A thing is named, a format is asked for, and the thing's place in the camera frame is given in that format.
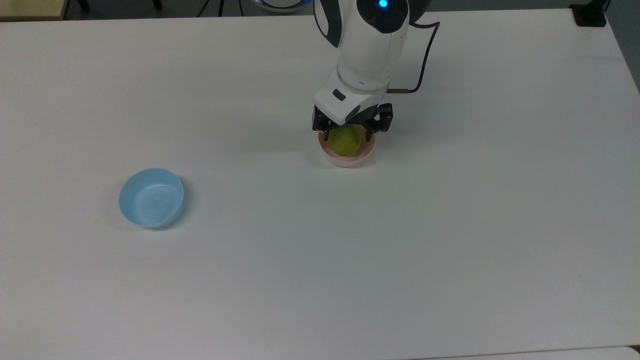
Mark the wooden board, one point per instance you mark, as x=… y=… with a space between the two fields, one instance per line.
x=30 y=7

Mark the green pear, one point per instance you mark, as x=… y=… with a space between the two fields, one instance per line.
x=345 y=142

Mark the black mount clamp block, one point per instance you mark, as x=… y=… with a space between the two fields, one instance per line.
x=590 y=15

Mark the blue plastic bowl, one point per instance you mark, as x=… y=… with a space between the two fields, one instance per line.
x=150 y=200

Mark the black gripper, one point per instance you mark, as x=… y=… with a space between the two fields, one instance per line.
x=385 y=117

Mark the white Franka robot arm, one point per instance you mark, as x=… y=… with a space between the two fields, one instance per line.
x=370 y=45

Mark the black tripod legs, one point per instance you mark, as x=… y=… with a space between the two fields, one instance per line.
x=220 y=6

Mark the pink plastic bowl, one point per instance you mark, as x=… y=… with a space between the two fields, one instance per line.
x=350 y=162

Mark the black furniture leg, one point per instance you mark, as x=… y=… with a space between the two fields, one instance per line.
x=83 y=5
x=157 y=4

